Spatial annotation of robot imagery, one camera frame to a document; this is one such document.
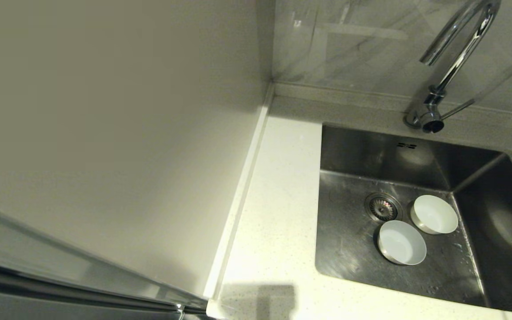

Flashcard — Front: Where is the white ceramic bowl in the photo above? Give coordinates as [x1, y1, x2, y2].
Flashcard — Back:
[377, 220, 428, 266]
[410, 194, 460, 235]

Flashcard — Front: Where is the stainless steel sink basin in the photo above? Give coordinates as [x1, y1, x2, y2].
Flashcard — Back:
[315, 124, 512, 316]

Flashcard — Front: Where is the white counter edge strip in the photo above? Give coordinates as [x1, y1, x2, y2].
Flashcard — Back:
[204, 84, 275, 299]

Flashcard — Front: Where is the round metal drain strainer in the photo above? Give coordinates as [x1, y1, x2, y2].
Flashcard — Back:
[364, 192, 404, 226]

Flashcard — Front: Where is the white cabinet side panel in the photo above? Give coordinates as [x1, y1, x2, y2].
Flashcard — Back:
[0, 0, 276, 298]

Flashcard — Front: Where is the chrome gooseneck faucet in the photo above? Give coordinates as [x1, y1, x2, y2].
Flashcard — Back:
[405, 0, 503, 134]

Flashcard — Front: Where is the chrome faucet lever handle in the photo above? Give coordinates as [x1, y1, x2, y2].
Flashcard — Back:
[441, 99, 476, 121]

